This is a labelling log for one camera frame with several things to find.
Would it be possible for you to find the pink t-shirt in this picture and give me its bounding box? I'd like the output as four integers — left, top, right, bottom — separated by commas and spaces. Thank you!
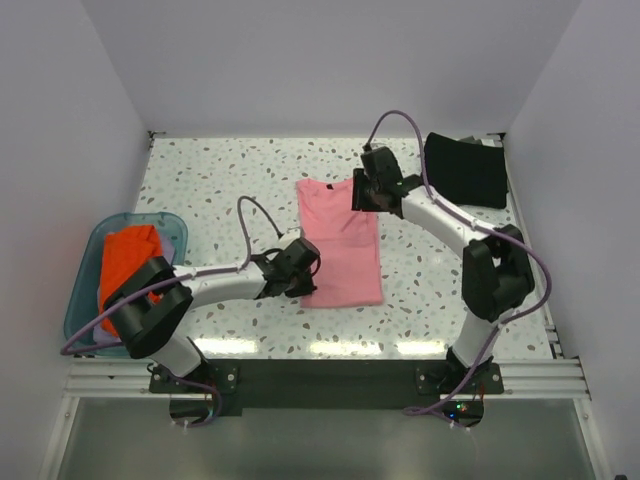
296, 178, 384, 309

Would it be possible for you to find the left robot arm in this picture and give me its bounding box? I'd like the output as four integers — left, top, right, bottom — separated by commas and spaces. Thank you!
103, 238, 321, 392

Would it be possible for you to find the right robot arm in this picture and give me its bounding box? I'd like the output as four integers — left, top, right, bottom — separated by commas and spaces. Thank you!
352, 145, 535, 393

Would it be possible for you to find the folded black t-shirt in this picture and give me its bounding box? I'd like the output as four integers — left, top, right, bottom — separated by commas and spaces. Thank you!
424, 132, 508, 209

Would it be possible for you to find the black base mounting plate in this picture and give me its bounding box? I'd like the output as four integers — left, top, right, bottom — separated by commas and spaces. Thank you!
148, 359, 505, 424

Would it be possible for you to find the orange t-shirt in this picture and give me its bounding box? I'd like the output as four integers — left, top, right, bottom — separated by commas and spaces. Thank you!
98, 224, 174, 313

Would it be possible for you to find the teal plastic basket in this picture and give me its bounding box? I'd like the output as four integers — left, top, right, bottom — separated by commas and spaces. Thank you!
63, 212, 188, 340

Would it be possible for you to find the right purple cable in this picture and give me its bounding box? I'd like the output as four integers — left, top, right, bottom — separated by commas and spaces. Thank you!
364, 109, 554, 419

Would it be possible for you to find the purple cable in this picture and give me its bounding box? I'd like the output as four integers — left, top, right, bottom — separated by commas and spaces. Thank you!
59, 195, 284, 429
364, 109, 554, 419

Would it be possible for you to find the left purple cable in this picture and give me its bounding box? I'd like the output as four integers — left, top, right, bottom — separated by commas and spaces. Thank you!
59, 195, 284, 429

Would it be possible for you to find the aluminium frame rail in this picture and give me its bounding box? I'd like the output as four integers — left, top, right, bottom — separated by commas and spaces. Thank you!
66, 322, 590, 400

